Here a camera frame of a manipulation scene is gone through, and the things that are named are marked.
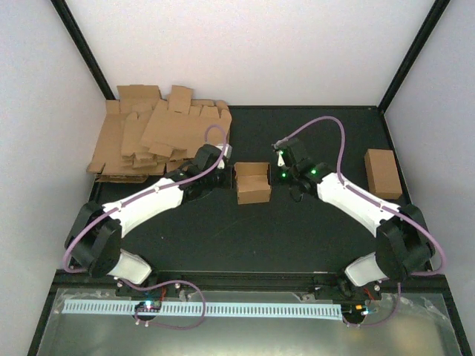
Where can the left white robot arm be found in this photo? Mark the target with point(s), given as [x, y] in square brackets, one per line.
[94, 244]

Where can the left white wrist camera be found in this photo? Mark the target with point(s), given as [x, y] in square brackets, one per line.
[227, 152]

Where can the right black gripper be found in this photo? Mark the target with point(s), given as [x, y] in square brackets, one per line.
[274, 176]

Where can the metal base plate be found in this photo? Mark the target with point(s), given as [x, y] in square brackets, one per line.
[413, 324]

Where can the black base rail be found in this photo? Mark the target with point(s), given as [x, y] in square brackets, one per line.
[322, 285]

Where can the folded brown cardboard box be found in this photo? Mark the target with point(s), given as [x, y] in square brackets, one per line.
[382, 174]

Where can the left black frame post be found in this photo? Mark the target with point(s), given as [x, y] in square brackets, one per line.
[67, 18]

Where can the light blue slotted cable duct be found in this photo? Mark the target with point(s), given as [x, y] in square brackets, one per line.
[207, 309]

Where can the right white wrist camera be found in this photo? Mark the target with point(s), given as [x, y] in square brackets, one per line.
[280, 150]

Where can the black frame post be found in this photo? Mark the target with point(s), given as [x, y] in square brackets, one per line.
[429, 24]
[67, 18]

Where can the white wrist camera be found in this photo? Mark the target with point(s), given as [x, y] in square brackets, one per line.
[280, 150]
[227, 152]

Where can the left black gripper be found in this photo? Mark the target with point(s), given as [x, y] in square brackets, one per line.
[228, 183]

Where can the right black frame post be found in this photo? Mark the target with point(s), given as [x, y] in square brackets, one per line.
[429, 24]

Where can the stack of flat cardboard blanks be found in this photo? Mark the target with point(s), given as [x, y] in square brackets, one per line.
[145, 135]

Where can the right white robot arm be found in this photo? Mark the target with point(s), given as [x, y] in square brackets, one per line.
[402, 247]

